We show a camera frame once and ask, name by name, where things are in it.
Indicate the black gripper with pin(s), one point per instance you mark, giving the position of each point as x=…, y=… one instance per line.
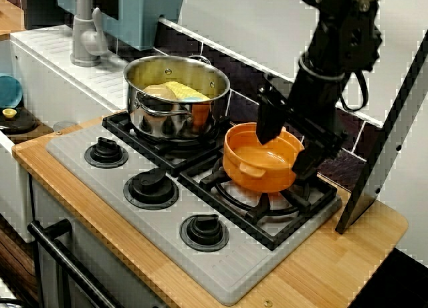
x=317, y=97

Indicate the orange plastic pot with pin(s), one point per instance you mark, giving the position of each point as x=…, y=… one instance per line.
x=261, y=161

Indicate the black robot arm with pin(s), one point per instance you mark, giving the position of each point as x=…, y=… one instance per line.
x=351, y=30

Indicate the black stove knob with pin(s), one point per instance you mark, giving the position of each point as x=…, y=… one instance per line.
x=150, y=187
x=106, y=151
x=204, y=230

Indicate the stainless steel pot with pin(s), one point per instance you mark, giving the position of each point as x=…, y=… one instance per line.
x=167, y=121

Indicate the grey stove top plate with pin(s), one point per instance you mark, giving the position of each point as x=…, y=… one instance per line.
x=234, y=274

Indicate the black upright side panel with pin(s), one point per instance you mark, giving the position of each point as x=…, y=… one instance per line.
x=371, y=174

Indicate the black burner grate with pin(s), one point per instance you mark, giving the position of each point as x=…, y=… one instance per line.
x=117, y=122
x=267, y=228

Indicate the light blue utensil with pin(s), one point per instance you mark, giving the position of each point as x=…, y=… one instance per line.
x=192, y=99

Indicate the yellow toy corn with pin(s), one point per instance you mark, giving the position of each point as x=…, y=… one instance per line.
x=184, y=89

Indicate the wooden countertop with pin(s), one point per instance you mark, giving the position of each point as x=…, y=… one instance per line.
x=334, y=264

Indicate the beige toy potato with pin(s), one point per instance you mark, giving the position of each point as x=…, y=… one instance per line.
x=158, y=92

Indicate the teal plastic bin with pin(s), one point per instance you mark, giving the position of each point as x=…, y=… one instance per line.
x=143, y=20

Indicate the grey toy faucet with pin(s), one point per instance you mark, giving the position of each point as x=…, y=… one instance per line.
x=83, y=37

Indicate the white sink unit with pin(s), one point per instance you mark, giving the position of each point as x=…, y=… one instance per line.
x=50, y=71

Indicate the small yellow cup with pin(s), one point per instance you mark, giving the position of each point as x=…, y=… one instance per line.
x=9, y=113

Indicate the blue plate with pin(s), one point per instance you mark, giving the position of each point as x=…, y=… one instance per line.
x=10, y=91

